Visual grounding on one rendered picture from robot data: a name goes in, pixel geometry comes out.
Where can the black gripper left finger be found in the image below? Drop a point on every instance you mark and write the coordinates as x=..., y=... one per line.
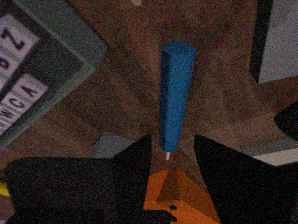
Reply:
x=117, y=185

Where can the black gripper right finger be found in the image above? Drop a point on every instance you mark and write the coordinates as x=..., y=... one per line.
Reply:
x=245, y=190

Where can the blue cylinder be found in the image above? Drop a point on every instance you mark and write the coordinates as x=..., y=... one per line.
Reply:
x=177, y=60

